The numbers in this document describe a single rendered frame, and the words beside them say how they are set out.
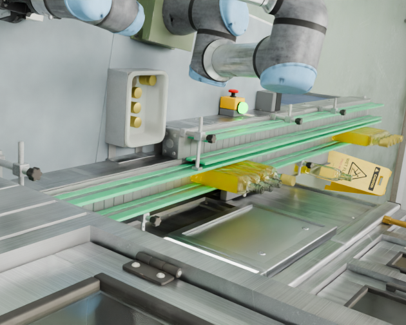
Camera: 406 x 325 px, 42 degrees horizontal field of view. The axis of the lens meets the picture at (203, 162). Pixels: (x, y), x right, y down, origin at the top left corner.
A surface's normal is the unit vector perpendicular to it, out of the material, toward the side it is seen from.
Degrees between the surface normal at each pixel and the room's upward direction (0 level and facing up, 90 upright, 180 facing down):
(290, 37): 76
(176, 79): 0
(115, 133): 90
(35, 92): 0
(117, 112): 90
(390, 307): 90
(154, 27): 2
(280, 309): 90
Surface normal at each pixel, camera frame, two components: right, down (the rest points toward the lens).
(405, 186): -0.58, 0.15
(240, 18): 0.80, 0.10
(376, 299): 0.08, -0.97
